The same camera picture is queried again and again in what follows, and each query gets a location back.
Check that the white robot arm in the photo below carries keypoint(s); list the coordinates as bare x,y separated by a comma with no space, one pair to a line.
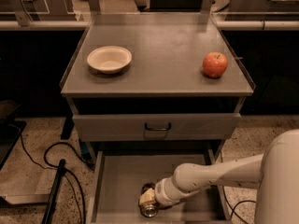
274,174

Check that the white paper bowl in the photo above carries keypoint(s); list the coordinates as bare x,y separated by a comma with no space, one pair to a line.
109,59

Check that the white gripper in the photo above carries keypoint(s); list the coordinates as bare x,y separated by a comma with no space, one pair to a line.
162,192

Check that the red apple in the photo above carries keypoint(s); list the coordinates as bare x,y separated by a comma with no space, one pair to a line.
214,64

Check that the dark device at left edge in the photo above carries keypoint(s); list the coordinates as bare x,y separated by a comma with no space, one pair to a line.
10,129

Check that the open grey middle drawer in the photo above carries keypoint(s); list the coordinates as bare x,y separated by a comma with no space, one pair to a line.
118,181

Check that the grey metal drawer cabinet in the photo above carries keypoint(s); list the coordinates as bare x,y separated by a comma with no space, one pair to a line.
163,77

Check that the grey top drawer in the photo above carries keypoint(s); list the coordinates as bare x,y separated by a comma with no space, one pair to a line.
130,127

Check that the black drawer handle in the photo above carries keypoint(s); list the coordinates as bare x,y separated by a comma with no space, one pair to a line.
158,129

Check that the black bar on floor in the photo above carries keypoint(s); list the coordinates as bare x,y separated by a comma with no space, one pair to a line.
50,208

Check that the white horizontal rail pipe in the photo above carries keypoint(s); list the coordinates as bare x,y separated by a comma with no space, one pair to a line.
222,25

